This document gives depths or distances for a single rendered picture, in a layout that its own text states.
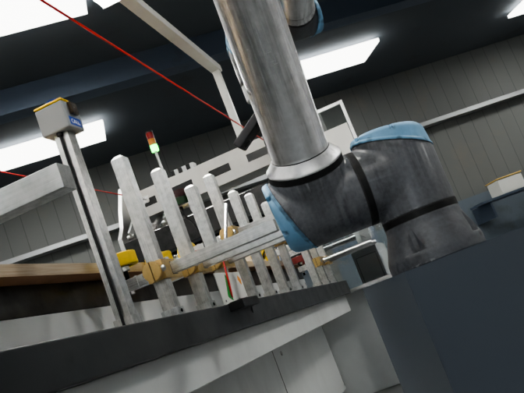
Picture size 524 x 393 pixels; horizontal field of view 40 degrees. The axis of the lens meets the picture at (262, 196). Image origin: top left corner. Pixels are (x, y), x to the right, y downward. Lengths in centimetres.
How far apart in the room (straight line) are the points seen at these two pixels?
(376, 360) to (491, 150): 677
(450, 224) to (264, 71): 44
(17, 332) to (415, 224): 84
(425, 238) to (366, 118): 916
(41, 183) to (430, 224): 76
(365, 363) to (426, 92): 680
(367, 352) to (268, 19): 358
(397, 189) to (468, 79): 995
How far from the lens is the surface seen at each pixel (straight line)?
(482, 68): 1147
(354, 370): 470
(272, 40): 129
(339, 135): 457
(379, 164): 138
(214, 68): 519
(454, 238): 136
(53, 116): 166
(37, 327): 168
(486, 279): 134
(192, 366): 182
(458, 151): 1083
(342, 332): 468
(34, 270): 163
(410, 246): 137
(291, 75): 130
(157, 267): 179
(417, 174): 138
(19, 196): 87
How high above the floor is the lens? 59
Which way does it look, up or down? 10 degrees up
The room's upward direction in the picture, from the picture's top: 21 degrees counter-clockwise
